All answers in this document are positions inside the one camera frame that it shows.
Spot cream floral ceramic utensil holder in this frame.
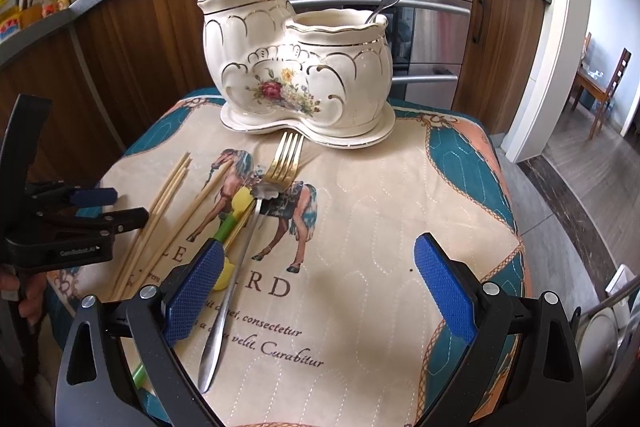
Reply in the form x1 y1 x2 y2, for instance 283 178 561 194
196 0 395 134

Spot wooden cabinet with black handle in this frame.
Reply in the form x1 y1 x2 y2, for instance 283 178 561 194
452 0 547 136

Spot person's left hand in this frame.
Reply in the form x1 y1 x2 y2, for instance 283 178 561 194
0 270 47 329

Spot white box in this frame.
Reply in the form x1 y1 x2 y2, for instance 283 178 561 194
606 266 639 308

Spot horse printed quilted mat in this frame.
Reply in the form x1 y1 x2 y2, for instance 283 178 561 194
47 87 533 427

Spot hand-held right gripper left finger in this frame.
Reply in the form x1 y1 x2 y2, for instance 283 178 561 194
54 238 226 427

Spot cream ceramic drip saucer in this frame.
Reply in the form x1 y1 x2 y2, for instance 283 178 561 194
220 101 397 150

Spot wooden dining chair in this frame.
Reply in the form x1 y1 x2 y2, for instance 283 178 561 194
590 48 633 142

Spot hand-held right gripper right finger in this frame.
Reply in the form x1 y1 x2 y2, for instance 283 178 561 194
413 232 587 427

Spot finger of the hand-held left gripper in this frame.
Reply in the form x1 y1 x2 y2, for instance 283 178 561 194
30 207 150 239
27 182 119 210

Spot wooden dining table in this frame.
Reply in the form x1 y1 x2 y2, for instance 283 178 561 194
570 67 609 110

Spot stainless steel oven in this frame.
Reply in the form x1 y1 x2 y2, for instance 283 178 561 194
247 0 475 108

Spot metal frame chair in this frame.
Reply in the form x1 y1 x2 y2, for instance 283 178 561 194
575 279 640 409

